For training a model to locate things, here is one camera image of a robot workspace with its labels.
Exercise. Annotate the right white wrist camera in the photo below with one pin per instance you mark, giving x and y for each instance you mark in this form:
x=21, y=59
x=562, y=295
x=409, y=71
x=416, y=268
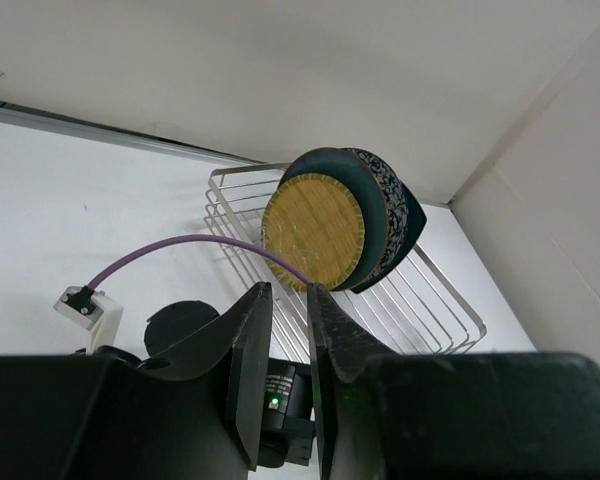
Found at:
x=94, y=312

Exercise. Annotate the teal square plate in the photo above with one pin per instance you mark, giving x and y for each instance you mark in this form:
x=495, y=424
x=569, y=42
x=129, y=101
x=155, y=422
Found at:
x=416, y=222

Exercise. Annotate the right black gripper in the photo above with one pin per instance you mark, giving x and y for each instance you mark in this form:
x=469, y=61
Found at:
x=288, y=429

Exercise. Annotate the yellow woven round plate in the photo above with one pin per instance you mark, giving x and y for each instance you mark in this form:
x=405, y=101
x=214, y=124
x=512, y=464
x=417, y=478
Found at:
x=313, y=222

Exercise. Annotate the wire dish rack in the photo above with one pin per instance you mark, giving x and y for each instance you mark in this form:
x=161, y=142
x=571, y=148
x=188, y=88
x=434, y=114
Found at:
x=414, y=310

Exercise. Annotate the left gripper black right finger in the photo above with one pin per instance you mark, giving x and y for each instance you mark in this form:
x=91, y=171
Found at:
x=383, y=415

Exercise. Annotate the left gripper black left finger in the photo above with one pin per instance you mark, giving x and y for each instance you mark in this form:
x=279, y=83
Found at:
x=192, y=412

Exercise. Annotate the blue floral white plate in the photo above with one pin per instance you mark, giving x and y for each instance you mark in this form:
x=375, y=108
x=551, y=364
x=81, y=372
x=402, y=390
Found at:
x=396, y=205

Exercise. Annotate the dark blue round plate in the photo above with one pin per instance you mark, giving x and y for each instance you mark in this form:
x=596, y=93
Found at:
x=348, y=169

